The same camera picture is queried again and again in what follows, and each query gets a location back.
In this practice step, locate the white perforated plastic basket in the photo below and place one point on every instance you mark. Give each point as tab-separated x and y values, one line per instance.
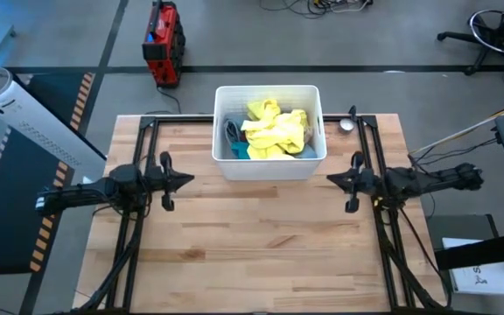
269	170

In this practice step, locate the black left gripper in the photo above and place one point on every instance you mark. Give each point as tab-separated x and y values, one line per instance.
158	179

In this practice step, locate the silver round tape roll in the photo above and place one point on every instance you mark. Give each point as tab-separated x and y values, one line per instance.
347	125

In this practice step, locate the white paper sheet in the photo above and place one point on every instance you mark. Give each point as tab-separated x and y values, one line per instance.
479	275

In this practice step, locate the white tower air purifier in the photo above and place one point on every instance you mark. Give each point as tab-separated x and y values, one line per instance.
29	118

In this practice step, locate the grey-blue garment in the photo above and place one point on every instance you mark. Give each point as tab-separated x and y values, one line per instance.
227	151

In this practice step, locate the black office chair base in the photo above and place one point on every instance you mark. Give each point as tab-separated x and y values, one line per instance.
466	38

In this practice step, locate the black flat beam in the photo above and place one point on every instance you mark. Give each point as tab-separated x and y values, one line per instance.
484	251

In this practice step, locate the black hazard-striped floor mat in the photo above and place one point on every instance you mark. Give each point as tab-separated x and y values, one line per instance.
7	210

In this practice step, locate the yellow garment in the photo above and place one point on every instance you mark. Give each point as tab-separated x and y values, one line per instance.
274	131

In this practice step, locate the teal garment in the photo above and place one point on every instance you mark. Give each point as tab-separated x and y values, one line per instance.
241	151

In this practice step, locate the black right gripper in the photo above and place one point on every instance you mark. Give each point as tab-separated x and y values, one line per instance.
368	181

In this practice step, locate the white thin rod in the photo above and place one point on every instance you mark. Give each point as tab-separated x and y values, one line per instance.
462	131

